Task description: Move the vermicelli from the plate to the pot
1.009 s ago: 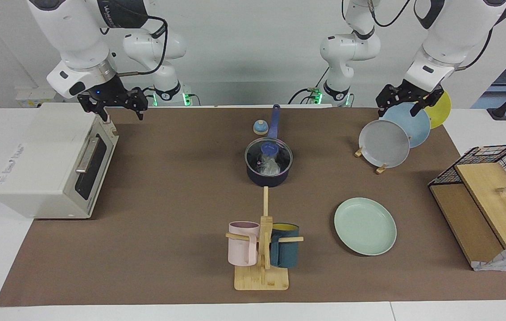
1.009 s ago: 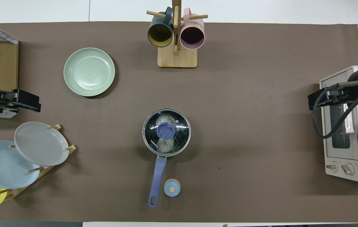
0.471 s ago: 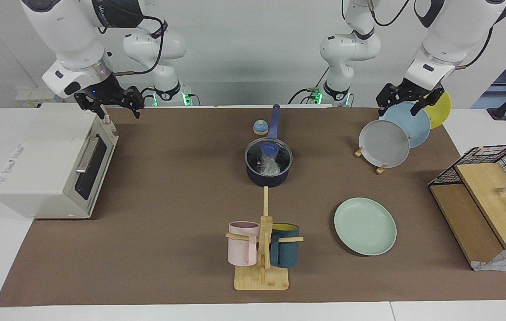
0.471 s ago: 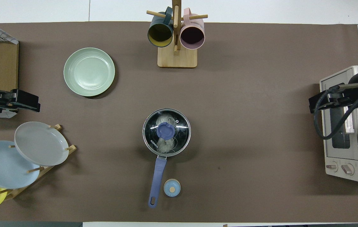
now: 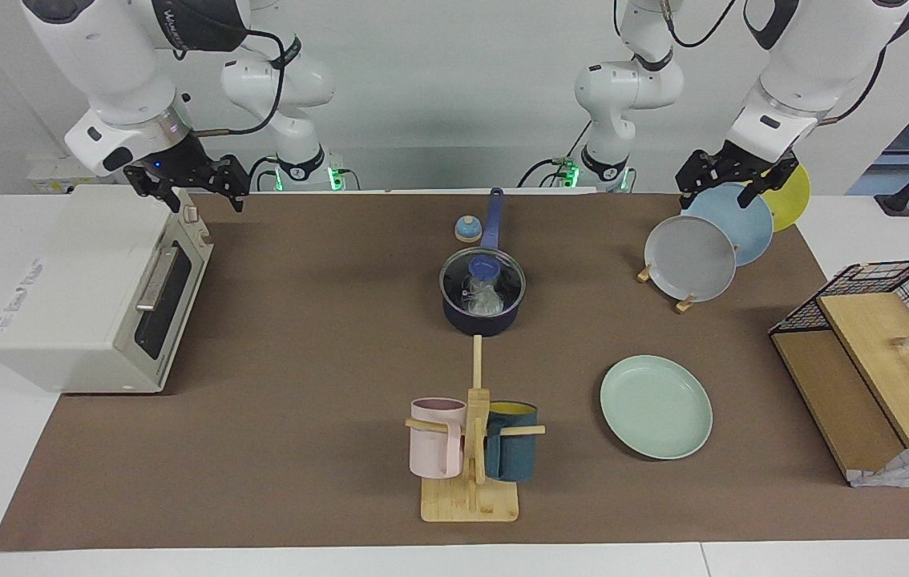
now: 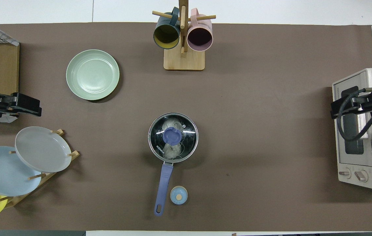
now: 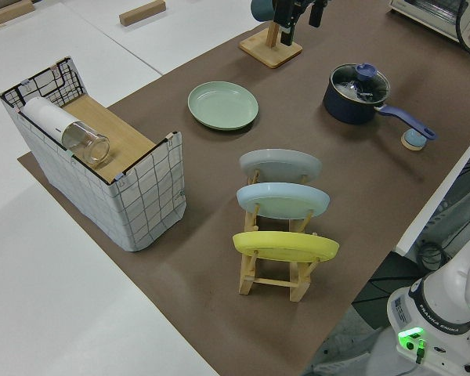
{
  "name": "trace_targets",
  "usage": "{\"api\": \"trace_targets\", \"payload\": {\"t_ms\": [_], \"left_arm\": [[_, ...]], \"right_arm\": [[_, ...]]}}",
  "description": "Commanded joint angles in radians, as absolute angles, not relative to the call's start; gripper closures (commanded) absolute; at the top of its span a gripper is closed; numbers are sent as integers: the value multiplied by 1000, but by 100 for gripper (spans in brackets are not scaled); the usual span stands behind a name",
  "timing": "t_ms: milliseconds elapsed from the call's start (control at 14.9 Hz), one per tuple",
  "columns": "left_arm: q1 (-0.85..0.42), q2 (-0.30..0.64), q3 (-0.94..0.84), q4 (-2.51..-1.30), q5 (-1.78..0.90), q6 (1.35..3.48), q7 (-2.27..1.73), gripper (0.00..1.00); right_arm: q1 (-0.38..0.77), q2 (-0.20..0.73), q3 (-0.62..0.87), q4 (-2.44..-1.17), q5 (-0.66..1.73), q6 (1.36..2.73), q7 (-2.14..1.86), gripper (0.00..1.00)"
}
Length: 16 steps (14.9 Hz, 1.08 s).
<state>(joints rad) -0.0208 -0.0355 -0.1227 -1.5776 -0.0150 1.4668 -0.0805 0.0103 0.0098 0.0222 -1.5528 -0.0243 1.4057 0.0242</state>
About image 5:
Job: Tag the light blue plate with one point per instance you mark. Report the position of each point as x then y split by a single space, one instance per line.
743 228

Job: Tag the wooden plate rack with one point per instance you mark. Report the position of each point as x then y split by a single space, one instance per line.
684 304

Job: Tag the brown table mat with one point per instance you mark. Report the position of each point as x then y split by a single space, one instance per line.
302 449

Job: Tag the dark wooden board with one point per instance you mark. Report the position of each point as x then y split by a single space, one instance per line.
831 393

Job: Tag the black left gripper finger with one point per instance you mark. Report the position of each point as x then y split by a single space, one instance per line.
688 200
749 195

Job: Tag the teal mug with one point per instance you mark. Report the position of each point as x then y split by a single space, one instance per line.
512 457

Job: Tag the white toaster oven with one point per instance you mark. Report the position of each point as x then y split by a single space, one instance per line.
70 304

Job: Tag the pink mug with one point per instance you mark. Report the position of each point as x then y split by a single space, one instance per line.
432 449

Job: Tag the mint green plate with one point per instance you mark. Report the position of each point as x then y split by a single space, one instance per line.
655 409

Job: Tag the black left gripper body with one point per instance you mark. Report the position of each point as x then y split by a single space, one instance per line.
743 164

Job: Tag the yellow plate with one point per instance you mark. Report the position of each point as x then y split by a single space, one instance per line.
791 200

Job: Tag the glass lid with blue knob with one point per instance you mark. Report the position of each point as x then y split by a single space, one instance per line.
484 265

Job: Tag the light wooden board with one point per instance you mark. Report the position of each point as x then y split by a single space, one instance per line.
871 336

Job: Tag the grey plate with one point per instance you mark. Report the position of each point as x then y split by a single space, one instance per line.
691 258

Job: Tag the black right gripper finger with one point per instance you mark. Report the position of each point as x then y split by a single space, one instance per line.
238 200
172 200

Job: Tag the wooden mug rack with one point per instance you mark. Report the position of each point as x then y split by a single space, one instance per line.
470 503

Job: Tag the dark blue saucepan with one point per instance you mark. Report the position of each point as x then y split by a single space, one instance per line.
482 325

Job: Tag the white power strip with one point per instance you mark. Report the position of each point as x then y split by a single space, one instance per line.
50 180

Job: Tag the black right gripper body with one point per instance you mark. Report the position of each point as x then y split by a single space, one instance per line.
186 168

